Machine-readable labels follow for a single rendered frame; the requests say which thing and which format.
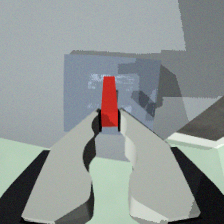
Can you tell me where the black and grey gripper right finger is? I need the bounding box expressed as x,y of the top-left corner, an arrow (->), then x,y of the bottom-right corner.
118,108 -> 224,224

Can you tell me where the blue-grey square panel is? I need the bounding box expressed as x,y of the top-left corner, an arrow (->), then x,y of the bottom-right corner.
63,54 -> 161,132

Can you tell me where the red rectangular block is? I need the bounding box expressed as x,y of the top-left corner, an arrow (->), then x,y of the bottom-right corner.
101,76 -> 118,127

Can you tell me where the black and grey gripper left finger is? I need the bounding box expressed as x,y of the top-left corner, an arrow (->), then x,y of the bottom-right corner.
0,108 -> 102,224

